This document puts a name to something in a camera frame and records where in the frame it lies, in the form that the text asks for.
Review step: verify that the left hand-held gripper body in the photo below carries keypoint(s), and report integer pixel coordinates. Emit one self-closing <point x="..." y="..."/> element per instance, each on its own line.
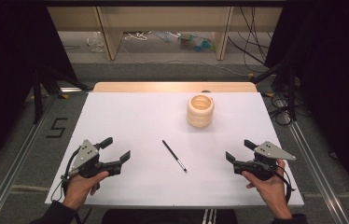
<point x="84" y="154"/>

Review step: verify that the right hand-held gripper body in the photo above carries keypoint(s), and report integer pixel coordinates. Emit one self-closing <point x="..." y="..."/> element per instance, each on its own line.
<point x="270" y="151"/>

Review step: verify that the black pen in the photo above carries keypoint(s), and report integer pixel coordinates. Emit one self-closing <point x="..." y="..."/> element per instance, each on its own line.
<point x="173" y="154"/>

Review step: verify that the ribbed wooden pen holder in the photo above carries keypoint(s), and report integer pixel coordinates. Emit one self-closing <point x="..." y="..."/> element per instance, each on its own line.
<point x="200" y="116"/>

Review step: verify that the person's left hand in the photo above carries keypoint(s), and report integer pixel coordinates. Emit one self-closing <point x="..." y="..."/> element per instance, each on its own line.
<point x="79" y="188"/>

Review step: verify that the person's right hand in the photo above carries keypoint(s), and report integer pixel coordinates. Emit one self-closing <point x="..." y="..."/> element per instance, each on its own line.
<point x="272" y="189"/>

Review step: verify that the white table cover sheet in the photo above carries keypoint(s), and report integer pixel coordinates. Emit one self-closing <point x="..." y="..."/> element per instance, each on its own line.
<point x="138" y="130"/>

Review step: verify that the black metal stand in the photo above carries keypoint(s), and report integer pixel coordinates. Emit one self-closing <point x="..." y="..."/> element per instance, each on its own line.
<point x="37" y="93"/>
<point x="291" y="93"/>

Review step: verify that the black curtain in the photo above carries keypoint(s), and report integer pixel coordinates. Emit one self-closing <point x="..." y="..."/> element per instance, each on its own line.
<point x="7" y="62"/>
<point x="334" y="77"/>

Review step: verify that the clear plastic bag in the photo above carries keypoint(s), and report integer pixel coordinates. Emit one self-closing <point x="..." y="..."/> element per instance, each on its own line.
<point x="95" y="42"/>

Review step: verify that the colourful plastic clutter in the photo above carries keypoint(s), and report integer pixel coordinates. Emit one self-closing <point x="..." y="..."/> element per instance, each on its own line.
<point x="196" y="43"/>

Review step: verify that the light wooden shelf unit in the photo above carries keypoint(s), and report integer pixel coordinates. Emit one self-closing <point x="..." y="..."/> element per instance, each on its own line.
<point x="163" y="18"/>

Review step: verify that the aluminium floor rail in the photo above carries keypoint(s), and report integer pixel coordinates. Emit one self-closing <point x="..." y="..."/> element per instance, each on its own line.
<point x="14" y="174"/>
<point x="315" y="168"/>

